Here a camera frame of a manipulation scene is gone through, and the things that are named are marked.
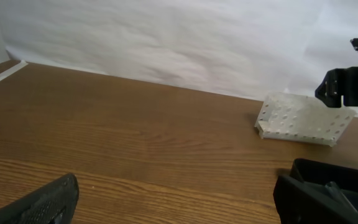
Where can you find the white test tube rack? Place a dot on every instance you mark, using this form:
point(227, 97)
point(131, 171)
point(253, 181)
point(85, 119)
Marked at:
point(291, 121)

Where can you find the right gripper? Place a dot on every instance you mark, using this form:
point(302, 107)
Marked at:
point(356, 87)

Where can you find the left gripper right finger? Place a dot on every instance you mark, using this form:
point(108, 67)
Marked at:
point(306, 208)

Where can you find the clear test tube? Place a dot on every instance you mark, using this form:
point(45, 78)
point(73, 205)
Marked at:
point(339, 194)

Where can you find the black tray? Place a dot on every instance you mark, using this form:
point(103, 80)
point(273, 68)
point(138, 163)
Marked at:
point(322, 171)

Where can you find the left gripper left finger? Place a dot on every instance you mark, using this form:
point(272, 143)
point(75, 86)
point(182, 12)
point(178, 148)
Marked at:
point(42, 205)

